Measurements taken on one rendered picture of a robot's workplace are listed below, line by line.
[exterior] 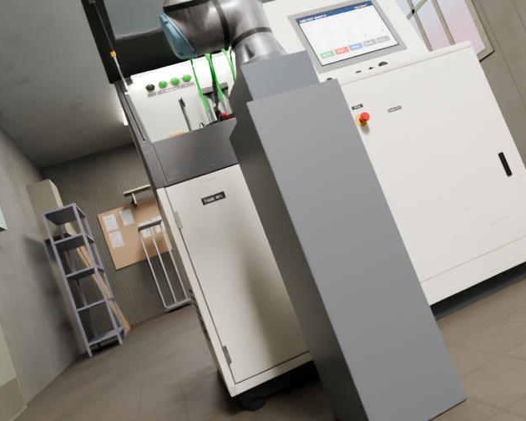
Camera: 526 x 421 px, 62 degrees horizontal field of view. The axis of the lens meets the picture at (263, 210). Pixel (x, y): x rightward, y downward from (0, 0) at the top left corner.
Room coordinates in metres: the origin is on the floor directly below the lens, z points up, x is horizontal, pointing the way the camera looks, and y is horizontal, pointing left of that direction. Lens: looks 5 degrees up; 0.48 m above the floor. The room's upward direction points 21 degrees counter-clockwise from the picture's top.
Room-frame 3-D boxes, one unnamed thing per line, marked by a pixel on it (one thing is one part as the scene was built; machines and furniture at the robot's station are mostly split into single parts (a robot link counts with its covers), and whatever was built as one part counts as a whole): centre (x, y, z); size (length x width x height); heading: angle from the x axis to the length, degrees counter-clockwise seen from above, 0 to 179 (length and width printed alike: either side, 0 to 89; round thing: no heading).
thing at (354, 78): (1.80, -0.69, 0.96); 0.70 x 0.22 x 0.03; 104
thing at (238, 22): (1.11, -0.12, 1.07); 0.13 x 0.12 x 0.14; 101
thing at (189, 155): (1.55, -0.03, 0.87); 0.62 x 0.04 x 0.16; 104
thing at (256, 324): (1.53, -0.03, 0.44); 0.65 x 0.02 x 0.68; 104
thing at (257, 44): (1.11, -0.13, 0.95); 0.15 x 0.15 x 0.10
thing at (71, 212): (5.75, 2.49, 0.92); 0.94 x 0.40 x 1.84; 17
